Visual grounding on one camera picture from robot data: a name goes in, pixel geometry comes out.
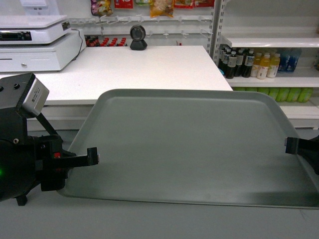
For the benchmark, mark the purple snack bag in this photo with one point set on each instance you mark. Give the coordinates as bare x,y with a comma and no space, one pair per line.
101,7

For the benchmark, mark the yellow snack bag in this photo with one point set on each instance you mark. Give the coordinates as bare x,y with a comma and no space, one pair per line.
161,8

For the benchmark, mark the green snack bag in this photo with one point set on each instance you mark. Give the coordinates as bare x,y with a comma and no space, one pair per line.
143,2

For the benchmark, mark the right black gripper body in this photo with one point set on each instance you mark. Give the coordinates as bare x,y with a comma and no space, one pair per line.
309,150

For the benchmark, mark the white cash register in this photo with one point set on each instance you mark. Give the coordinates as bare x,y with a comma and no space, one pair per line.
32,29

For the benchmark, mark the black round barcode scanner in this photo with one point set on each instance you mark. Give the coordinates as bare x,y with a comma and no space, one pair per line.
138,34

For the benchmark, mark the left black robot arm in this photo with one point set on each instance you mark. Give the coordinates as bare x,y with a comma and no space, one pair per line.
31,151

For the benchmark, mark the white side shelf unit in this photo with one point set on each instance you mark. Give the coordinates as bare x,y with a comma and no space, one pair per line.
274,45

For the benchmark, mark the white cash drawer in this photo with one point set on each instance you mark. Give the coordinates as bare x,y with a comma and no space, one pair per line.
39,58

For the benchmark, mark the red snack bag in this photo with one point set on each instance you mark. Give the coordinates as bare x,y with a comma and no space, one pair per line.
189,4
123,4

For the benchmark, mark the white peg hook rack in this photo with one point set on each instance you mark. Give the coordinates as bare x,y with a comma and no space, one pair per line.
183,25

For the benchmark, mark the red snack bag right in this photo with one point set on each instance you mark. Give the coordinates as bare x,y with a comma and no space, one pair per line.
189,4

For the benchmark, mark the red capped cola bottles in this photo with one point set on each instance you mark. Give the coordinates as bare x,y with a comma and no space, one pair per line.
95,41

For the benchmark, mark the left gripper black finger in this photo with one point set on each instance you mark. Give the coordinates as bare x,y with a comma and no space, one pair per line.
90,159

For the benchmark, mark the white checkout counter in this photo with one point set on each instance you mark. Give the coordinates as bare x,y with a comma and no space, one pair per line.
100,69

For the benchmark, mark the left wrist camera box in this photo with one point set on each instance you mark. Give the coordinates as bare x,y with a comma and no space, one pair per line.
33,98

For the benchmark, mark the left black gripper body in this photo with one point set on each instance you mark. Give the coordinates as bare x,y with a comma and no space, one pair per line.
50,172

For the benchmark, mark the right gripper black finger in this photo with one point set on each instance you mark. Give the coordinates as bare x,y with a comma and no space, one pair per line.
291,144

